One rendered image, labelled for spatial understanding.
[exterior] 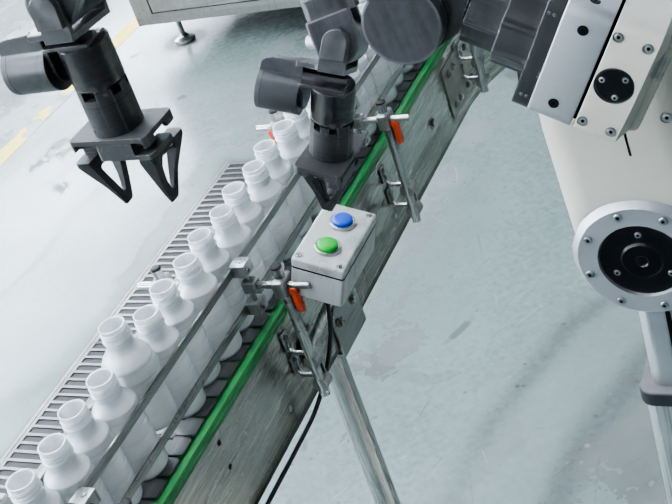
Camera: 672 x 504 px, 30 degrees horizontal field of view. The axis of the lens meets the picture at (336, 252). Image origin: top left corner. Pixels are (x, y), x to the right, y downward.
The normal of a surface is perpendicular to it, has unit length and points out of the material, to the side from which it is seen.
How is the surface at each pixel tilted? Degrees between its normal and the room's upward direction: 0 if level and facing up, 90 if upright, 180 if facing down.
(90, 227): 0
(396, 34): 86
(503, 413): 0
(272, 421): 90
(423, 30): 86
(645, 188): 101
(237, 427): 90
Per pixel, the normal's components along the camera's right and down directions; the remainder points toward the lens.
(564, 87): -0.36, 0.60
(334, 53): -0.22, 0.22
